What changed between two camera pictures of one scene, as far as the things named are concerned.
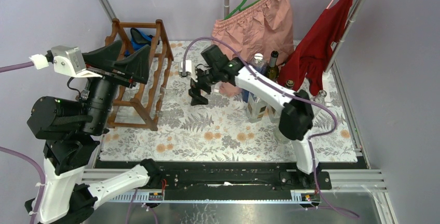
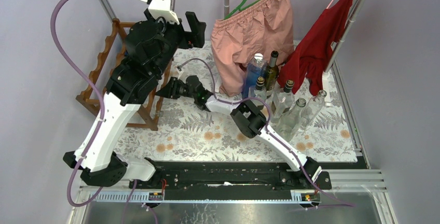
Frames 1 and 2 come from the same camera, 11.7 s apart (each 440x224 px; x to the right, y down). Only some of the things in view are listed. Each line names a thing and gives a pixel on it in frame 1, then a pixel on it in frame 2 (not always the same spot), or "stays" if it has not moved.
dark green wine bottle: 272,70 stays
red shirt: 313,51 stays
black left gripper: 136,65 → 186,39
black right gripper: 195,93 → 169,90
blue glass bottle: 259,64 stays
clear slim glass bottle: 320,99 stays
